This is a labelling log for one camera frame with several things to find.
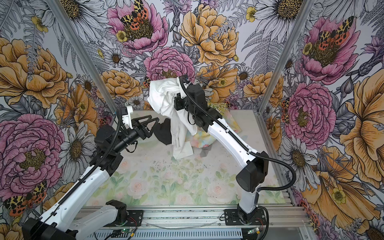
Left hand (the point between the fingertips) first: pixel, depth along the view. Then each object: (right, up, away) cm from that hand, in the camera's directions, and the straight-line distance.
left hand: (156, 121), depth 67 cm
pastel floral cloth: (+21, -10, +29) cm, 37 cm away
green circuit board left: (-15, -51, +4) cm, 53 cm away
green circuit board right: (+44, -51, +4) cm, 68 cm away
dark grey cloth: (-4, -6, +31) cm, 32 cm away
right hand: (+7, +12, +6) cm, 15 cm away
